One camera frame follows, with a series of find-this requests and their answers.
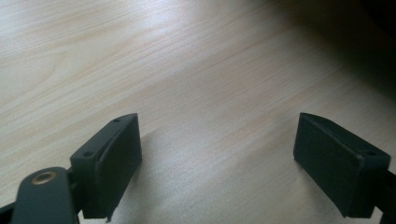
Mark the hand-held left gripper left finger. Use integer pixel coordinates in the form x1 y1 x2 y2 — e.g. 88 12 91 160
69 112 144 223

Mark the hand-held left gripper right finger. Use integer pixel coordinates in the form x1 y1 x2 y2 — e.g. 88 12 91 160
292 112 392 219

